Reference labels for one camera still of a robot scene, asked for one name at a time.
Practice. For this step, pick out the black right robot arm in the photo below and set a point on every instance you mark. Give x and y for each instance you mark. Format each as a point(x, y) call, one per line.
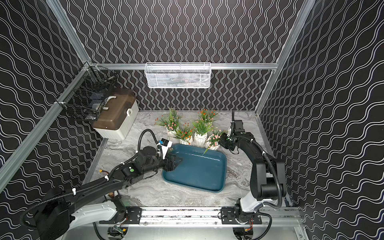
point(268, 179)

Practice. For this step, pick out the back right potted plant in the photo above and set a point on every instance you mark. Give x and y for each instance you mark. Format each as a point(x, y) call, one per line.
point(207, 115)

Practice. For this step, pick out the white pot green plant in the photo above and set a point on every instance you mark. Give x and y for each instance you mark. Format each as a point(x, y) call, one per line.
point(201, 128)

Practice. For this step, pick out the back left potted plant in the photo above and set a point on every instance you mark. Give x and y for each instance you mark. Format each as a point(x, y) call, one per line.
point(170, 121)

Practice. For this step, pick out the teal plastic tray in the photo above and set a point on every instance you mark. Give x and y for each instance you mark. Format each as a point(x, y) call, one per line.
point(200, 169)

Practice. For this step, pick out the red flower potted plant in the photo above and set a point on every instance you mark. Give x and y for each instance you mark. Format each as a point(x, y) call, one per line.
point(185, 133)

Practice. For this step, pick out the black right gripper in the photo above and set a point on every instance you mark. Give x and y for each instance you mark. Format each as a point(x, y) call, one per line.
point(221, 141)

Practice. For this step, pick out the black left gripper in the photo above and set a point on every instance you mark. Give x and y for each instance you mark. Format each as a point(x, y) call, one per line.
point(169, 161)

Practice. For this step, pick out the brown lid storage box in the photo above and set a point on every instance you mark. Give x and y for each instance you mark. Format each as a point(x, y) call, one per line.
point(118, 115)

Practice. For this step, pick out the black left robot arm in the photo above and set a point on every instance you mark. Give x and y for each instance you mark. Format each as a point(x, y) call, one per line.
point(54, 215)

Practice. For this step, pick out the white pot pink flowers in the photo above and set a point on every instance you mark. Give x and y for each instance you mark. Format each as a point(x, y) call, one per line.
point(213, 139)

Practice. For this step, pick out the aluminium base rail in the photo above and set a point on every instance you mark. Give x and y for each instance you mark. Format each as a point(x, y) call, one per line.
point(102, 221)

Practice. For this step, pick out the white wire wall basket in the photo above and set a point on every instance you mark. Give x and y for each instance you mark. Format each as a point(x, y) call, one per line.
point(178, 75)

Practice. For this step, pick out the black wire wall basket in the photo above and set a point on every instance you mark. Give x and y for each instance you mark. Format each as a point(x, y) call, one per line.
point(88, 98)

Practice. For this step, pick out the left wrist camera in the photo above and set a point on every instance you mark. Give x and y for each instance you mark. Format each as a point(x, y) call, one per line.
point(165, 145)

